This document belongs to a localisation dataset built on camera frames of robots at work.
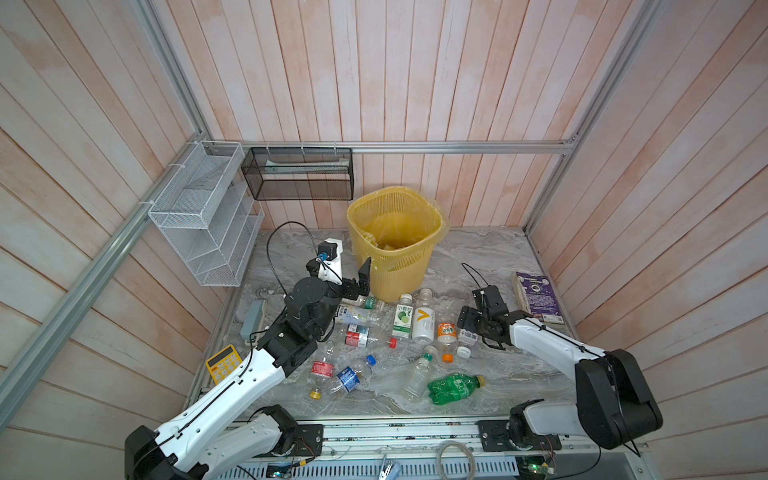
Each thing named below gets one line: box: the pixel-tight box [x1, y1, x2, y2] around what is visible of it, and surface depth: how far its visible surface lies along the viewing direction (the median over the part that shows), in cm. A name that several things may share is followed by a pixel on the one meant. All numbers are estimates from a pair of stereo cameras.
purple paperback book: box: [512, 271, 565, 324], surface depth 100 cm
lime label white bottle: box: [392, 293, 413, 341], surface depth 93 cm
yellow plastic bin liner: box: [347, 186, 449, 271], surface depth 92 cm
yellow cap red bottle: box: [309, 358, 335, 401], surface depth 83 cm
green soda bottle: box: [427, 374, 487, 406], surface depth 81 cm
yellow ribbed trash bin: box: [347, 186, 445, 303], surface depth 93 cm
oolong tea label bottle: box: [335, 304, 385, 326], surface depth 92 cm
